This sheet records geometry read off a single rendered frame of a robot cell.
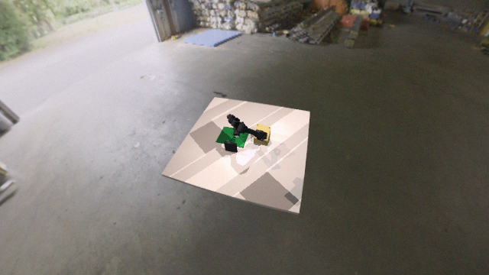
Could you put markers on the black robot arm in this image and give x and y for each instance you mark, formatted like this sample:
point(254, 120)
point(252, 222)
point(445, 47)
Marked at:
point(242, 128)

